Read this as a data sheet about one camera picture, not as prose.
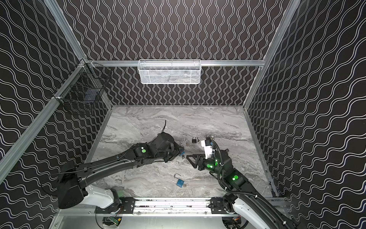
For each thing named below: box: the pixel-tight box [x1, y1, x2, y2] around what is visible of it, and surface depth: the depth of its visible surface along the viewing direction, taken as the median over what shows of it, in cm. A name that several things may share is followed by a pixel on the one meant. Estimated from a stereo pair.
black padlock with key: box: [191, 136, 201, 145], surface depth 102 cm
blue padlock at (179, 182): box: [173, 173, 185, 188], surface depth 83 cm
